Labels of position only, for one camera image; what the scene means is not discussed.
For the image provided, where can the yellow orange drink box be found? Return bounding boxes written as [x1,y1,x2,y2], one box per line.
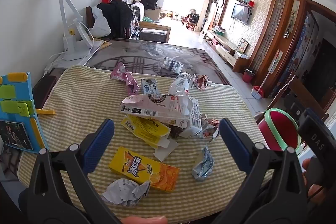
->
[109,147,181,192]

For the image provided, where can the wooden sofa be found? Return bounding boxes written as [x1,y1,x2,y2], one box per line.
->
[129,1,172,43]

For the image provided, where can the yellow medicine box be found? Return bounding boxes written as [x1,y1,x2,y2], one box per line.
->
[121,115,179,162]

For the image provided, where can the crumpled silver blue wrapper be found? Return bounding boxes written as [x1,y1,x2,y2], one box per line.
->
[191,144,214,182]

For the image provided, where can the person's left hand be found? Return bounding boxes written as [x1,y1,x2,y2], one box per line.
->
[123,216,168,224]

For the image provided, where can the black clothes pile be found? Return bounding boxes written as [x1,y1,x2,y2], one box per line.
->
[97,0,133,38]

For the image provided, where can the wall television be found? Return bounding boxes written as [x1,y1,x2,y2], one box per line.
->
[231,3,250,24]

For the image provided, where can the person's right hand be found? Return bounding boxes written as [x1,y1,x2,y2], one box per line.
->
[302,158,324,199]

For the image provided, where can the crumpled grey paper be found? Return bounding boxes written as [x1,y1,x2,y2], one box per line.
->
[102,178,151,207]

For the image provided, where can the small framed picture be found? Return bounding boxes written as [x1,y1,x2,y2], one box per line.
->
[238,38,249,52]

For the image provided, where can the white plastic bag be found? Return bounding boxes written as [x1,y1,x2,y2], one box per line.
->
[89,7,111,38]

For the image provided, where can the crumpled red white wrapper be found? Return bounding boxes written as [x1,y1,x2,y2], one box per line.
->
[190,74,216,90]

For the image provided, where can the pink snack wrapper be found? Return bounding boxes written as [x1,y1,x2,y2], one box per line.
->
[110,62,141,95]

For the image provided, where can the distant dining chairs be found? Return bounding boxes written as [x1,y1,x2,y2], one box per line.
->
[184,14,200,30]

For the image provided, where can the clear plastic bottle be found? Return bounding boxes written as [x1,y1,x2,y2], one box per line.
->
[168,72,193,98]

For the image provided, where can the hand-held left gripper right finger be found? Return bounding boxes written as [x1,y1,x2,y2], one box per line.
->
[210,118,307,224]

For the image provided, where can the black and white plush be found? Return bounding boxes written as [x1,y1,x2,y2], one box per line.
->
[133,0,158,10]

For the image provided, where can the red bin with green rim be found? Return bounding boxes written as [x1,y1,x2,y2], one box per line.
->
[259,108,302,153]

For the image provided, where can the blue and white box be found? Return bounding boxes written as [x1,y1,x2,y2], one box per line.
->
[140,79,161,100]

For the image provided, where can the television cabinet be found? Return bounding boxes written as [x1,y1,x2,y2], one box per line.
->
[203,30,250,67]

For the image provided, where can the yellow papers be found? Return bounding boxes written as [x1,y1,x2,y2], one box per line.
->
[91,39,112,54]

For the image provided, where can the white pink milk carton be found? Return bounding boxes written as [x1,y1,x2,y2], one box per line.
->
[119,94,202,139]

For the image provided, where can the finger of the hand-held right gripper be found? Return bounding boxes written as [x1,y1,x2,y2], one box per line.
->
[298,108,335,161]

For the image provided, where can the blue phone stand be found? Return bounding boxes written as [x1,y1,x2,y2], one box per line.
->
[0,72,49,153]

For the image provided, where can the white desk lamp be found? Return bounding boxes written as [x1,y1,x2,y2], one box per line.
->
[57,0,92,61]

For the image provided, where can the white bead chain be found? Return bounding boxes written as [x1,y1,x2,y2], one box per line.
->
[265,74,296,111]

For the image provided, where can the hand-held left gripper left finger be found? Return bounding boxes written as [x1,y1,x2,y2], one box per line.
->
[26,118,124,224]

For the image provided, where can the yellow checkered cloth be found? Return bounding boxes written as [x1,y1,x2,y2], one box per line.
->
[17,65,273,224]

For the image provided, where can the crumpled red foil wrapper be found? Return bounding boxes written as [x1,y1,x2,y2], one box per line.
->
[201,114,223,142]

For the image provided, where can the brown cigarette box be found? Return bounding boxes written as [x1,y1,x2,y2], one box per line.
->
[168,124,184,139]

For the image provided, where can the small red waste bin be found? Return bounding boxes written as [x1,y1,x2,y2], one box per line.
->
[242,68,256,83]

